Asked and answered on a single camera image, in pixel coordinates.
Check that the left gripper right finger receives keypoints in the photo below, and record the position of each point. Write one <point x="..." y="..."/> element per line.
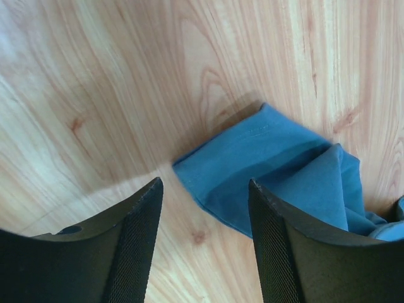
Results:
<point x="302" y="259"/>

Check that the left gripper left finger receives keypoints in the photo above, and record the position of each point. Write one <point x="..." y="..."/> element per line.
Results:
<point x="105" y="258"/>

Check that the grey blue t shirt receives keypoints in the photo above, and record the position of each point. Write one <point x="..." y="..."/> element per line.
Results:
<point x="297" y="165"/>

